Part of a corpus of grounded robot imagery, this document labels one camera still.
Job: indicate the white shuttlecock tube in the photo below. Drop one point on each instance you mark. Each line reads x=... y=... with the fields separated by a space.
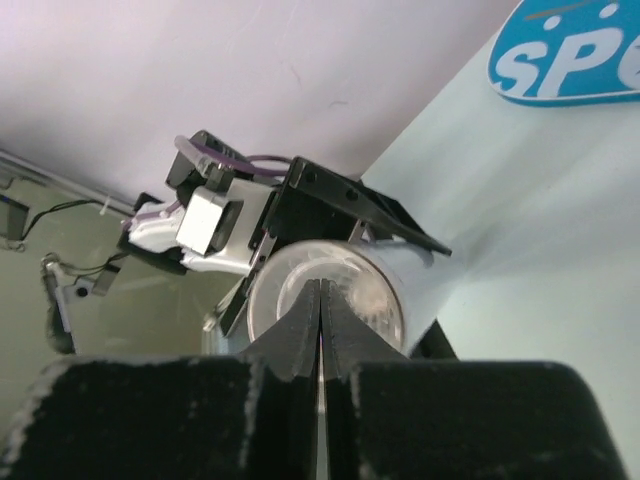
x=396 y=288

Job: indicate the blue racket bag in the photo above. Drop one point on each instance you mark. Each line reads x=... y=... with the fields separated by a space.
x=567 y=53

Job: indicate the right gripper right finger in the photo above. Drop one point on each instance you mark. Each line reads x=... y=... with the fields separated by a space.
x=391 y=417

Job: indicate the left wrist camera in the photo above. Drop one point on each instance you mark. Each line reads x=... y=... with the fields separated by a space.
x=208 y=221

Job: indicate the clear tube lid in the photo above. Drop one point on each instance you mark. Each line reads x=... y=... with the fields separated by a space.
x=325 y=300

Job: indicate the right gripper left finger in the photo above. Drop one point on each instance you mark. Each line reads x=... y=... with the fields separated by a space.
x=247 y=416

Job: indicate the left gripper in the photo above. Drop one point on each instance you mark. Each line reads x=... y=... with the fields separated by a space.
x=314 y=203

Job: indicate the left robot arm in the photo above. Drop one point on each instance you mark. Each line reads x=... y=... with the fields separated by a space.
x=203 y=160

